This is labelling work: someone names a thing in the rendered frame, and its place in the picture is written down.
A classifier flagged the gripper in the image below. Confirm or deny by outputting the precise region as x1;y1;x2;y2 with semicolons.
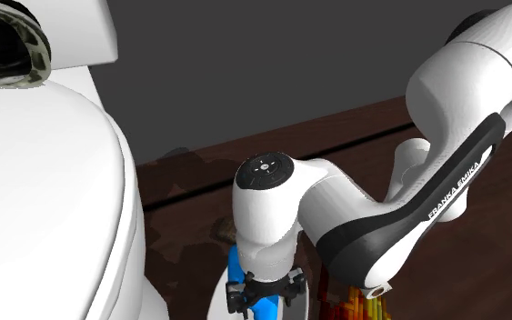
225;265;308;318

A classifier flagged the blue upright object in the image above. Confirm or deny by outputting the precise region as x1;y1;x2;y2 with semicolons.
227;243;281;320

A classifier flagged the white round object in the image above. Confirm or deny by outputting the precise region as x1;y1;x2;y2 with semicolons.
206;267;319;320

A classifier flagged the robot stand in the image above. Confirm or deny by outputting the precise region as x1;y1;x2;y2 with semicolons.
317;265;393;320

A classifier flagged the black camouflage-rimmed bowl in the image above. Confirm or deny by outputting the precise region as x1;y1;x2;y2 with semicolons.
0;0;53;88

